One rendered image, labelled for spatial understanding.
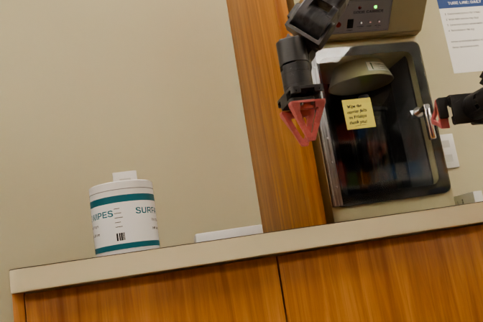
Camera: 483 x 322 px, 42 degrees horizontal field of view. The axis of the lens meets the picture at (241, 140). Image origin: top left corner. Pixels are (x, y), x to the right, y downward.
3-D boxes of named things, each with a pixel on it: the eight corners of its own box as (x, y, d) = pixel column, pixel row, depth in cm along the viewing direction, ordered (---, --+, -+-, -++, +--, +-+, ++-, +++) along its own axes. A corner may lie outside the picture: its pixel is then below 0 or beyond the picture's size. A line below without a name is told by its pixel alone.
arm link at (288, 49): (272, 35, 119) (302, 29, 118) (278, 46, 126) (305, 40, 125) (278, 69, 118) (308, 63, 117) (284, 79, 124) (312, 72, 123)
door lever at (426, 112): (429, 143, 156) (420, 144, 156) (421, 106, 158) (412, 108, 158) (440, 138, 151) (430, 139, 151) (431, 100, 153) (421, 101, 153)
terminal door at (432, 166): (335, 208, 149) (305, 50, 157) (451, 192, 155) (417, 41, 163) (336, 208, 148) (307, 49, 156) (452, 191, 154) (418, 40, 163)
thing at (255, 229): (195, 253, 157) (193, 237, 158) (258, 244, 159) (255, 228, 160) (197, 251, 145) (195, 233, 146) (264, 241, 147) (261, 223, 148)
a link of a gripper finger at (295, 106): (320, 144, 121) (313, 98, 122) (333, 136, 114) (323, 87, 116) (287, 149, 119) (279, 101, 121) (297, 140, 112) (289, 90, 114)
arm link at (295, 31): (297, -2, 120) (335, 21, 118) (305, 19, 132) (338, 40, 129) (262, 49, 120) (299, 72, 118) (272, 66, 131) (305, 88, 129)
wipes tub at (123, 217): (97, 264, 132) (90, 193, 135) (159, 254, 135) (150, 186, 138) (94, 261, 119) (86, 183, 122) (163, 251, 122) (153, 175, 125)
